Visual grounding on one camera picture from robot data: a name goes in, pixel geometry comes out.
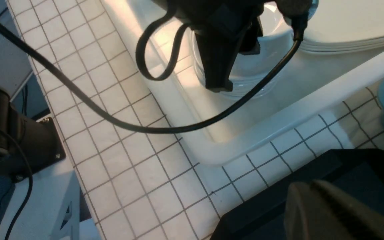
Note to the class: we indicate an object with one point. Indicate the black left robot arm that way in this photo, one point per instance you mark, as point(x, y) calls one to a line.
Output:
point(223, 29)

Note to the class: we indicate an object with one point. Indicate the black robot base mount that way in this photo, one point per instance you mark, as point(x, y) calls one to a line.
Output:
point(26, 146)

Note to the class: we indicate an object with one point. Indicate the black serving tray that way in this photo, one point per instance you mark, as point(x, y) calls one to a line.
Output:
point(358, 172)

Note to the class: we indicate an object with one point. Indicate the right gripper finger foreground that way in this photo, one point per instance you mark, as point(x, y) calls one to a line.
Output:
point(320, 211)

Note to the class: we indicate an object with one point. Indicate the stack of white square plates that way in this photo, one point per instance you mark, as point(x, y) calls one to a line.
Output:
point(345, 26)

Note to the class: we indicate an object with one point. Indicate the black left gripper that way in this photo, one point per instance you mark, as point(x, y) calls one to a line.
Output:
point(224, 29)

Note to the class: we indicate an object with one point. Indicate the stack of white bowls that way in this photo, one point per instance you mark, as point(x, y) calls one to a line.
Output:
point(276, 41)

